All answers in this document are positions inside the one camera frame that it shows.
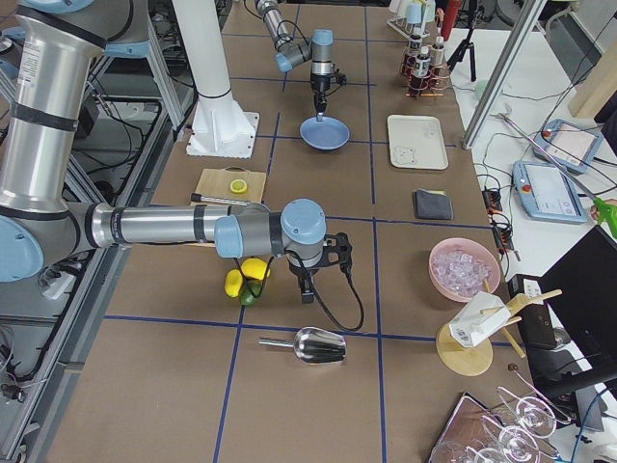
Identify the reacher grabber stick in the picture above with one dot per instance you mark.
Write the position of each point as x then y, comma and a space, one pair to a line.
606, 212

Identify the cream bear tray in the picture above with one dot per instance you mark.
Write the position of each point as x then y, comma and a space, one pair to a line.
416, 142

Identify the wooden stand with base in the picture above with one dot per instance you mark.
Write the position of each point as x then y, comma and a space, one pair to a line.
463, 343

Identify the green avocado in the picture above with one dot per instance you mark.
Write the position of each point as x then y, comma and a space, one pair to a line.
250, 292

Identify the round yellow lemon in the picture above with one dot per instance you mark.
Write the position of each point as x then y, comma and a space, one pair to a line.
255, 269

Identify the grey yellow folded cloth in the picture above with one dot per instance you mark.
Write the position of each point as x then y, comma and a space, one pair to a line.
432, 205

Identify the teach pendant far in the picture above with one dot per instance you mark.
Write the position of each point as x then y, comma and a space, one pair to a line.
572, 146

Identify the pink bowl of ice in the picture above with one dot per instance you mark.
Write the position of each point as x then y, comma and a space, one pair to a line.
459, 268

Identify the aluminium frame post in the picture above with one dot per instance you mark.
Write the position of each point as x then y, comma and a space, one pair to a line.
512, 48

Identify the white wire cup rack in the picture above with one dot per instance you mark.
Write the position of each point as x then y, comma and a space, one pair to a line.
411, 16

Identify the teach pendant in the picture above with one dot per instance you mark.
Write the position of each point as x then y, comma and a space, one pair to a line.
572, 146
546, 194

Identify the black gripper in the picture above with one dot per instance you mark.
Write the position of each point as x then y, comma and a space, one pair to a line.
319, 86
302, 270

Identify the teach pendant near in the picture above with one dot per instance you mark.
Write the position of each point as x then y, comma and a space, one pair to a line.
546, 194

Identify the steel muddler black tip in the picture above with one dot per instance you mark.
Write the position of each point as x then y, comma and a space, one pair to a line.
197, 198

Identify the black monitor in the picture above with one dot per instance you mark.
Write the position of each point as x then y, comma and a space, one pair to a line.
586, 275

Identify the lemon half slice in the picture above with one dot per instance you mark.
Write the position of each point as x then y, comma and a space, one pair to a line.
238, 186

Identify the green bowl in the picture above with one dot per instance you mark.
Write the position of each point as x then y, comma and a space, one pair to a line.
480, 88

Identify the black tripod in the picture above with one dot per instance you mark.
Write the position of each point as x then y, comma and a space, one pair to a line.
466, 45

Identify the tea bottle white cap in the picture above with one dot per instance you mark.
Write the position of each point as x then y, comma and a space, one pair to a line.
421, 68

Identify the blue plate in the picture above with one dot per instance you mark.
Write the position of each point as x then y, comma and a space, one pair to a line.
325, 134

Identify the wine glass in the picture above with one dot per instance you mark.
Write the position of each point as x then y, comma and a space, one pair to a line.
530, 412

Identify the wooden cutting board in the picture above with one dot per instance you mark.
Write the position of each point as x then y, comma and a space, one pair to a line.
215, 183

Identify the copper wire bottle rack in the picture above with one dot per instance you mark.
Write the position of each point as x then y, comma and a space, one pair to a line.
438, 78

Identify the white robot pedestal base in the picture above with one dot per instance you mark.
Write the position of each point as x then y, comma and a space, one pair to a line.
220, 127

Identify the steel ice scoop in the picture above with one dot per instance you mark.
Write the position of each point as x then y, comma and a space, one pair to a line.
314, 346

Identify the elongated yellow lemon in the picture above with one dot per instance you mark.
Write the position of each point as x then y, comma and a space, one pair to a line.
234, 282

